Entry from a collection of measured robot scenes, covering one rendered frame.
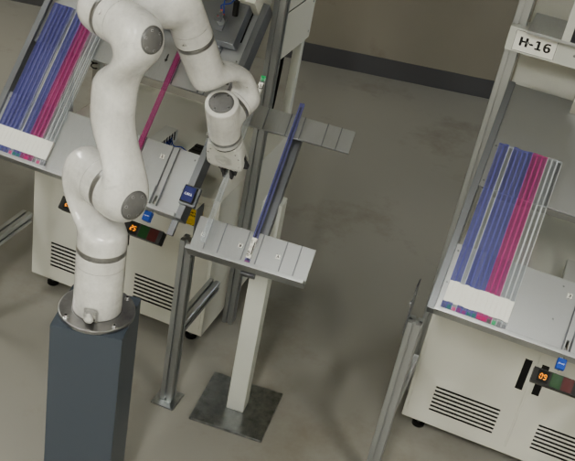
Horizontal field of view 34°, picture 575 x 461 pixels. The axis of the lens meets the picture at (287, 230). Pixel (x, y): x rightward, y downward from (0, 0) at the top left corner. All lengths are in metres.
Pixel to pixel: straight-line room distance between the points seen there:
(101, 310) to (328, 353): 1.37
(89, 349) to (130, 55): 0.78
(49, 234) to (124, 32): 1.64
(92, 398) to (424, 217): 2.44
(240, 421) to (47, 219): 1.00
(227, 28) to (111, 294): 0.96
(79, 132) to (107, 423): 0.93
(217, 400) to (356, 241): 1.28
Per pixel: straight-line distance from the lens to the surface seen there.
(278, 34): 2.99
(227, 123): 2.30
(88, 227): 2.23
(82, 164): 2.18
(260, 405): 3.22
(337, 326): 3.66
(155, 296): 3.37
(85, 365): 2.40
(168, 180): 2.81
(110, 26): 1.98
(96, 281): 2.27
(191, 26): 2.10
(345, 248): 4.13
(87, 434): 2.55
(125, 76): 2.00
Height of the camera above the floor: 2.17
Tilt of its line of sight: 31 degrees down
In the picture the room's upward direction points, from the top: 11 degrees clockwise
